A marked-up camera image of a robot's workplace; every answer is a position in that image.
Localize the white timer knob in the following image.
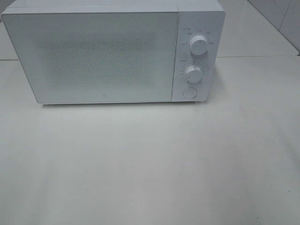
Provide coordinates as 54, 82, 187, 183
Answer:
185, 66, 203, 83

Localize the white microwave door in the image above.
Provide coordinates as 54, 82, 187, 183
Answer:
3, 12, 178, 104

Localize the round door release button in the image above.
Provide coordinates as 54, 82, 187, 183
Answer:
183, 87, 197, 99

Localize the white microwave oven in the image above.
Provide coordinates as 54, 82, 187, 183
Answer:
1, 0, 225, 103

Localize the upper white control knob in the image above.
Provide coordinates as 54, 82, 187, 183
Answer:
188, 34, 209, 56

